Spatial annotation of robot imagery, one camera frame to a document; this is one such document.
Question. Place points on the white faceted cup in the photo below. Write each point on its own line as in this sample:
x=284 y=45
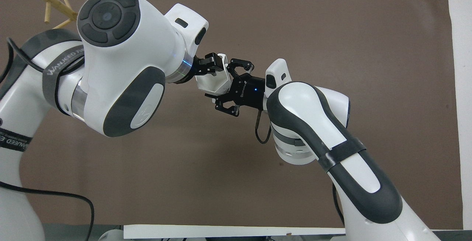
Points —
x=213 y=83

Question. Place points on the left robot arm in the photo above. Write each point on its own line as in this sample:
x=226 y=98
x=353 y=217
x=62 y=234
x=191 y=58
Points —
x=121 y=60

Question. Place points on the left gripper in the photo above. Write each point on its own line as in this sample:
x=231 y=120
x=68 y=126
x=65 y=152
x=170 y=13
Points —
x=195 y=70

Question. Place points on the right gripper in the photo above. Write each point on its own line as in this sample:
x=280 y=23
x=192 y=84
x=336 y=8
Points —
x=249 y=91

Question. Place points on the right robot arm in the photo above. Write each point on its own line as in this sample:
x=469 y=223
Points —
x=332 y=137

